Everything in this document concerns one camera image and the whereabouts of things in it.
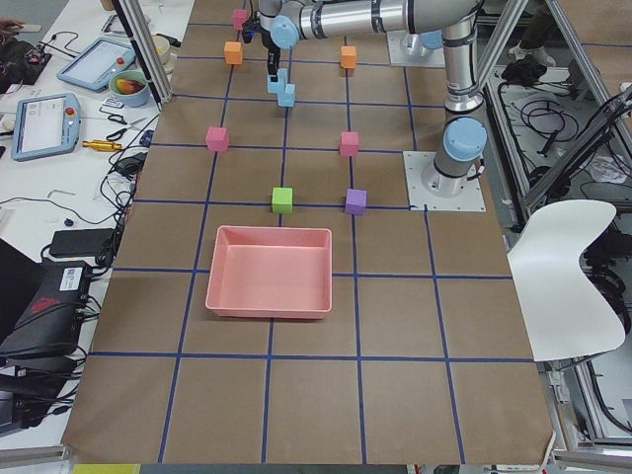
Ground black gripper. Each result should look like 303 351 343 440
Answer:
242 12 280 82

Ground light blue block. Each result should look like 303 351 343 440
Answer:
267 68 287 95
276 83 295 108

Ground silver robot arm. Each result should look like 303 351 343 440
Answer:
402 30 443 57
242 1 484 119

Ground orange block far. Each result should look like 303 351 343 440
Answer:
223 40 244 65

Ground orange block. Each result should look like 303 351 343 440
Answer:
340 45 357 70
223 40 244 65

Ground pink block right far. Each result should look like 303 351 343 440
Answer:
232 9 250 32

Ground orange block near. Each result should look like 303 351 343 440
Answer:
340 45 357 70

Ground pink block left far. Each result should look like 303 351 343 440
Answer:
205 126 230 152

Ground cream bowl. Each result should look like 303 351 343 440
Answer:
152 35 177 73

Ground dark pink block left near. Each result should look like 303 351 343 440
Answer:
339 131 360 157

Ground green block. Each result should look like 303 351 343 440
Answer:
272 187 293 214

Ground green bowl with fruit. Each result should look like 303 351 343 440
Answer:
109 70 150 108

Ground purple block left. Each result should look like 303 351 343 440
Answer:
344 188 367 215

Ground black scissors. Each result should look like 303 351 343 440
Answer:
106 114 146 142

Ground teach pendant far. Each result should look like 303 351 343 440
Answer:
56 38 136 91

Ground teach pendant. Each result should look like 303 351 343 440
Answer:
56 38 136 91
11 93 81 162

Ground pink plastic bin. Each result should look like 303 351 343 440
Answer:
205 225 333 319

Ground teach pendant near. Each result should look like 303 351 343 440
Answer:
11 93 81 162

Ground black power adapter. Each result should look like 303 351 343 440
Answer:
48 228 114 258

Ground white chair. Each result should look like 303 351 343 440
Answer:
508 199 625 361

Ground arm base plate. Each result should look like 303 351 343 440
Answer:
387 30 445 69
403 151 486 212

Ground aluminium frame post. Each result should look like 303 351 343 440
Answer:
113 0 173 108

